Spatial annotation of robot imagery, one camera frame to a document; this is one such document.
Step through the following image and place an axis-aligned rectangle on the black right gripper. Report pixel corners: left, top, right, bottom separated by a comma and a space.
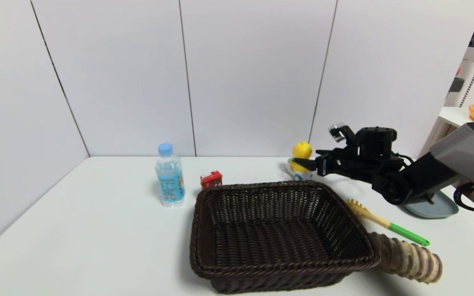
293, 148, 359, 177

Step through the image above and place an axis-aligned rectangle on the yellow duck toy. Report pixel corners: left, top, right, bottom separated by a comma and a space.
288, 141, 314, 181

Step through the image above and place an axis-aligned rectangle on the dark brown wicker basket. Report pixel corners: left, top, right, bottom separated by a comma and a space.
189, 180, 381, 294

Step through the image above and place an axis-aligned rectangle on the red drink carton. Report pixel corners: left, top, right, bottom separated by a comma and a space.
200, 171, 223, 190

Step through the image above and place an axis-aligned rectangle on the grey round plate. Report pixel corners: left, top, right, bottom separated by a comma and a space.
400, 190, 459, 219

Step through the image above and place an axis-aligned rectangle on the striped spiral conch shell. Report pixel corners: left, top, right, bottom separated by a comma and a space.
369, 231, 443, 284

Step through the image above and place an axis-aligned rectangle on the white shelf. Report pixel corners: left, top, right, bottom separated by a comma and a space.
438, 106, 474, 129

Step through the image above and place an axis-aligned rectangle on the clear water bottle blue label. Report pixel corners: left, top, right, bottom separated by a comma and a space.
155, 143, 186, 208

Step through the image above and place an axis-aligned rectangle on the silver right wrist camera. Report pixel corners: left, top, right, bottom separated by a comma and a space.
328, 125, 357, 144

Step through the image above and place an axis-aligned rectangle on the wooden spatula green handle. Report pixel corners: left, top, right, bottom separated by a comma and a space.
346, 199, 430, 247

